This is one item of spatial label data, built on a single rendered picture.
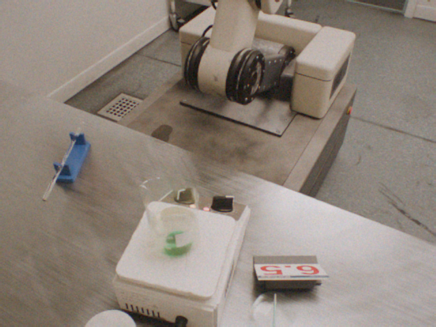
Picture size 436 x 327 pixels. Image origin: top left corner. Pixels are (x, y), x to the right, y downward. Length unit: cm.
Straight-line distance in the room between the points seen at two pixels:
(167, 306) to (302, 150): 95
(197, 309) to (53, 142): 47
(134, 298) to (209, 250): 11
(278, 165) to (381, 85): 131
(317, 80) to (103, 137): 82
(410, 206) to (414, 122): 58
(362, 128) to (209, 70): 107
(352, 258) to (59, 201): 46
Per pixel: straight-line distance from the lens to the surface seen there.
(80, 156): 79
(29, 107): 96
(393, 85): 254
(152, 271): 51
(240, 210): 62
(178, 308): 52
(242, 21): 127
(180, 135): 142
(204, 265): 51
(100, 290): 61
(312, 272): 58
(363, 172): 192
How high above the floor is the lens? 126
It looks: 42 degrees down
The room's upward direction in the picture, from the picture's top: straight up
